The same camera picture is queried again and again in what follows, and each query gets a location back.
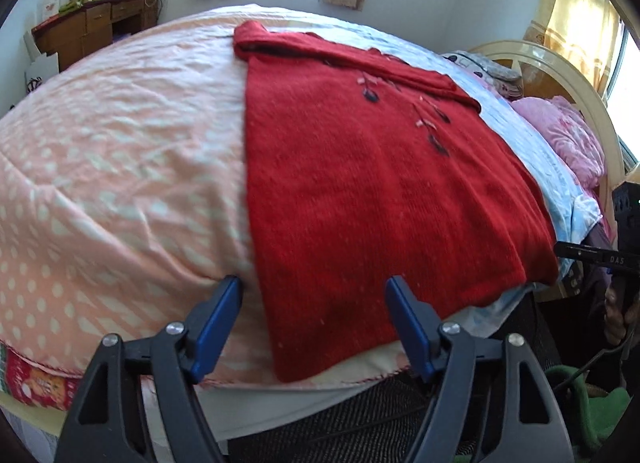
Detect pink polka dot blanket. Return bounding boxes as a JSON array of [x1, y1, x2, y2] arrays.
[[0, 4, 401, 389]]

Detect red patterned bed sheet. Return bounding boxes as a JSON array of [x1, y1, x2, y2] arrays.
[[0, 340, 81, 412]]

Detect window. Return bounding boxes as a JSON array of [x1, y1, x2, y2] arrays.
[[602, 18, 640, 166]]

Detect white cardboard box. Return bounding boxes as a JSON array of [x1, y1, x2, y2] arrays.
[[22, 32, 61, 94]]

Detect person's right hand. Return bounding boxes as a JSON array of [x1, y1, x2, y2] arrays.
[[603, 285, 640, 347]]

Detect green cloth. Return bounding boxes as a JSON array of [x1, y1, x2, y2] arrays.
[[544, 364, 632, 451]]

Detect black cable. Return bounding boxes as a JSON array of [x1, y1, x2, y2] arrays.
[[550, 343, 626, 396]]

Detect cream bed headboard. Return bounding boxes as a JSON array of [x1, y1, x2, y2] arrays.
[[467, 40, 627, 194]]

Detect wooden desk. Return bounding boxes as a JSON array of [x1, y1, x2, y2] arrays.
[[31, 0, 163, 73]]

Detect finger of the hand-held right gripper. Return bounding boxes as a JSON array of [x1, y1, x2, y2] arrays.
[[553, 241, 640, 275]]

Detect dark knit clothing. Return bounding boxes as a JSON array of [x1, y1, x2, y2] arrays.
[[222, 288, 566, 463]]

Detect light blue bed sheet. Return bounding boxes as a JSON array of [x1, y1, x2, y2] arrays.
[[295, 10, 603, 339]]

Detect yellow curtain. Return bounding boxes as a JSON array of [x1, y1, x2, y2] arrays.
[[523, 0, 623, 106]]

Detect grey patterned pillow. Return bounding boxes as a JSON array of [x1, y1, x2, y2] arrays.
[[444, 50, 524, 100]]

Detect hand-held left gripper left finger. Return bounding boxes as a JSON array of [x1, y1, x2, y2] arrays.
[[54, 275, 245, 463]]

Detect red knit sweater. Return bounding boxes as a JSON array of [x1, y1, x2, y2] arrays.
[[233, 20, 560, 384]]

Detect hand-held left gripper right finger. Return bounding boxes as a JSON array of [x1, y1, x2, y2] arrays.
[[384, 275, 576, 463]]

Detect white paper bag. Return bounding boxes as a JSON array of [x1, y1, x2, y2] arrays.
[[36, 0, 63, 26]]

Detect pink quilted pillow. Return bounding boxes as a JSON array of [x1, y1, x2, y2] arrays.
[[510, 96, 607, 189]]

